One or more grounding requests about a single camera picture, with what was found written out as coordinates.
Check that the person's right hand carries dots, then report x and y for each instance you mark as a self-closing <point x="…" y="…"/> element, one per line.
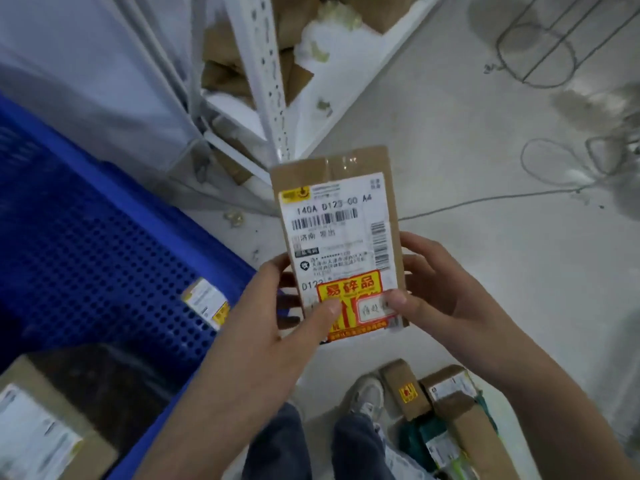
<point x="460" y="314"/>

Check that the person's left hand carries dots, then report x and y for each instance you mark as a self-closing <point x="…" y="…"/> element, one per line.
<point x="255" y="344"/>

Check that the small box handwritten label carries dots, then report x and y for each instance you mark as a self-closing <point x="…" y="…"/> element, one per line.
<point x="202" y="299"/>

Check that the pile of small parcels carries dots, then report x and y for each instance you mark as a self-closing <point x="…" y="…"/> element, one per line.
<point x="475" y="434"/>

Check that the small box fragile sticker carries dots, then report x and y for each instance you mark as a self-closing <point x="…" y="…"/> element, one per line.
<point x="340" y="234"/>

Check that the blue plastic crate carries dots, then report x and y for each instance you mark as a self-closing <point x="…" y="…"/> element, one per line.
<point x="75" y="244"/>

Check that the large brown box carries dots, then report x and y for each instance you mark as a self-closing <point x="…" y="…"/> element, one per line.
<point x="40" y="439"/>

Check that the person's left leg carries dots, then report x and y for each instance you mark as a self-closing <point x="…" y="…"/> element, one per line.
<point x="275" y="449"/>

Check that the person's leg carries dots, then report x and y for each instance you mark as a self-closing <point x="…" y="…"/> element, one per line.
<point x="357" y="449"/>
<point x="275" y="449"/>

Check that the person's right grey shoe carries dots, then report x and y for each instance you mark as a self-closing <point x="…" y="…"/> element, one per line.
<point x="367" y="397"/>

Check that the person's right leg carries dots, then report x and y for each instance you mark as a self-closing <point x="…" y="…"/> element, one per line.
<point x="357" y="449"/>

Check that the white metal shelf rack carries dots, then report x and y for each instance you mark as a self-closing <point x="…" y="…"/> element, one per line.
<point x="260" y="69"/>

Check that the heap of torn brown cartons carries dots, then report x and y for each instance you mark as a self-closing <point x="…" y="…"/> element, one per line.
<point x="225" y="49"/>

